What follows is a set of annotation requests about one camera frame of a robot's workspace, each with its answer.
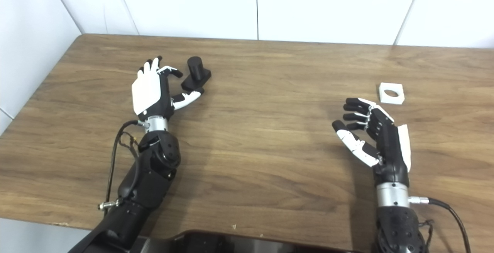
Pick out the black peg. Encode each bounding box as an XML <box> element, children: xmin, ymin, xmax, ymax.
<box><xmin>181</xmin><ymin>56</ymin><xmax>212</xmax><ymax>93</ymax></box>

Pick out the black robot torso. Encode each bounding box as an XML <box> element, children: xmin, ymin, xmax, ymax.
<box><xmin>131</xmin><ymin>230</ymin><xmax>371</xmax><ymax>253</ymax></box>

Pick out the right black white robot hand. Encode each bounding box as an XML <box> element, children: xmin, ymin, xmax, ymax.
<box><xmin>332</xmin><ymin>97</ymin><xmax>412</xmax><ymax>187</ymax></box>

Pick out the right arm thin wire bundle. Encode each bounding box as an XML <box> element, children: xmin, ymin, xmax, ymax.
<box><xmin>419</xmin><ymin>219</ymin><xmax>435</xmax><ymax>250</ymax></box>

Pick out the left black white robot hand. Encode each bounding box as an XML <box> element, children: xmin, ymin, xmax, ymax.
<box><xmin>131</xmin><ymin>56</ymin><xmax>205</xmax><ymax>119</ymax></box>

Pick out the arm thin wire bundle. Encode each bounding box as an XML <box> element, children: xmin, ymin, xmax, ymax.
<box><xmin>419</xmin><ymin>219</ymin><xmax>435</xmax><ymax>250</ymax></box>
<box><xmin>118</xmin><ymin>132</ymin><xmax>139</xmax><ymax>157</ymax></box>

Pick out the white square piece with hole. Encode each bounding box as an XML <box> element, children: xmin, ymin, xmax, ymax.
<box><xmin>378</xmin><ymin>82</ymin><xmax>405</xmax><ymax>105</ymax></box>

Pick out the left arm thin wire bundle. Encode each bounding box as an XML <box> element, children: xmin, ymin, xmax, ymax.
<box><xmin>118</xmin><ymin>132</ymin><xmax>139</xmax><ymax>157</ymax></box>

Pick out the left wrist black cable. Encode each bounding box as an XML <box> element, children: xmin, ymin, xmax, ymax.
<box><xmin>98</xmin><ymin>120</ymin><xmax>149</xmax><ymax>211</ymax></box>

